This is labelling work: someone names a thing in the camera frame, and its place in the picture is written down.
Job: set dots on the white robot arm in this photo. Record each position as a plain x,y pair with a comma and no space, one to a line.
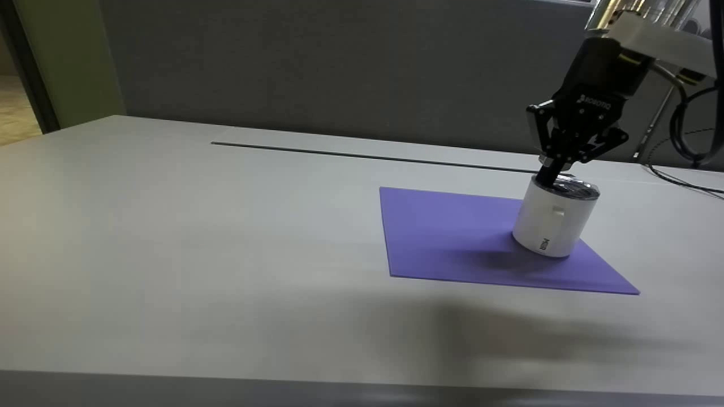
670,41

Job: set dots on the dark door frame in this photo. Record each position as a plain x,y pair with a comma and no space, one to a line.
30,68

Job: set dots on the purple rectangular mat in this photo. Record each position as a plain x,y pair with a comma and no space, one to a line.
445,233

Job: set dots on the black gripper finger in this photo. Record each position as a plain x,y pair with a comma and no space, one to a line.
596,139
548,137

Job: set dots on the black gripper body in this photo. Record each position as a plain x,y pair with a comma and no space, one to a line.
603,76

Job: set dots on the white cup with steel lid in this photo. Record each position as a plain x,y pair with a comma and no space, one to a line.
551,222

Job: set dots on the grey partition panel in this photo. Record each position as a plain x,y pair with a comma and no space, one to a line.
302,68

